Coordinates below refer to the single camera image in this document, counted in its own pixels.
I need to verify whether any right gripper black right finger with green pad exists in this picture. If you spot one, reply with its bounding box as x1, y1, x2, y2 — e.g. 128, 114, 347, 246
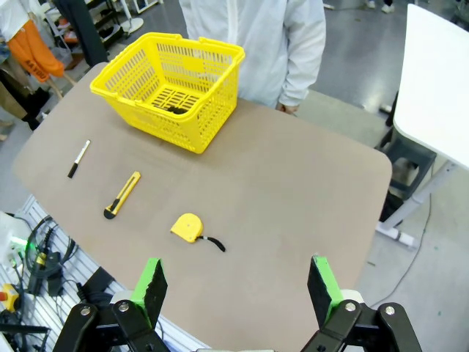
302, 255, 423, 352

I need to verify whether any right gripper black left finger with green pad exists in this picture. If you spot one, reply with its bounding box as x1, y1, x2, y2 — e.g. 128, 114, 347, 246
53, 257, 170, 352

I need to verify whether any person's left forearm, white sleeve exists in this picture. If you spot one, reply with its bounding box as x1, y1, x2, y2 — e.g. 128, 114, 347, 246
278, 10, 328, 108

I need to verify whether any yellow plastic shopping basket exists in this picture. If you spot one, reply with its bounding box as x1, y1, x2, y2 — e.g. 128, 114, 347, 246
89, 32, 246, 155

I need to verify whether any person in white lab coat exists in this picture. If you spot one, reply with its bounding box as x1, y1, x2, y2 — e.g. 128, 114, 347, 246
178, 0, 328, 109

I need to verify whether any person's left hand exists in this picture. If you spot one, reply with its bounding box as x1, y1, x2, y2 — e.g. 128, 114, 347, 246
275, 103, 301, 116

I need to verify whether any yellow tape measure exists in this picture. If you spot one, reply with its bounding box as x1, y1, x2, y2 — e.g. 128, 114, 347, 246
170, 213, 226, 254

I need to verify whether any black power adapter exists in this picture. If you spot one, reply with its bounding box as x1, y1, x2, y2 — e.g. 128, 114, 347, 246
46, 251, 65, 297

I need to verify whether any yellow utility knife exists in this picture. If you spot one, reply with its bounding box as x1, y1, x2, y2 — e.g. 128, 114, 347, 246
103, 171, 141, 221

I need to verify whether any yellow emergency stop button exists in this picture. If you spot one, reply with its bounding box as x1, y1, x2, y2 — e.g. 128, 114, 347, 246
0, 283, 20, 314

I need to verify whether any black and white marker pen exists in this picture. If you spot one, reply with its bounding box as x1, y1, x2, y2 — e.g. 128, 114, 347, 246
67, 139, 92, 180

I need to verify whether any white device with green light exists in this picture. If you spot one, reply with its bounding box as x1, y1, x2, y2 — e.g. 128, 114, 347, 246
0, 211, 31, 265

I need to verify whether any dark grey stool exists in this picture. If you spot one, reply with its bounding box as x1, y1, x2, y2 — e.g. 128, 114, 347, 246
376, 126, 437, 202

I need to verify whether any white side table top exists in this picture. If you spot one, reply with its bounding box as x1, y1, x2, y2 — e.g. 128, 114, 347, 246
392, 3, 469, 163

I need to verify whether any orange garment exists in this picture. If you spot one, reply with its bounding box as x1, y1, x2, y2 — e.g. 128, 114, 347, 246
7, 20, 65, 84

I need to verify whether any dark hanging clothing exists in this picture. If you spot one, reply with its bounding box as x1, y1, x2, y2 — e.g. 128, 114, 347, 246
54, 0, 109, 67

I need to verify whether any thin floor cable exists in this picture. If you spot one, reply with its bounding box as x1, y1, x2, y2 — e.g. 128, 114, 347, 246
369, 194, 434, 309

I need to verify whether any slotted aluminium base plate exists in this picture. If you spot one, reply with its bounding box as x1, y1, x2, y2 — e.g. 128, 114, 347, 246
0, 194, 212, 352

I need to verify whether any white table leg frame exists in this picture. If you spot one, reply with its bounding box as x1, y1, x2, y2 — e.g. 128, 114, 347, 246
374, 159, 459, 249

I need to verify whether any black cable bundle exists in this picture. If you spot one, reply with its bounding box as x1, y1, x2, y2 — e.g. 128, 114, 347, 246
21, 215, 78, 294

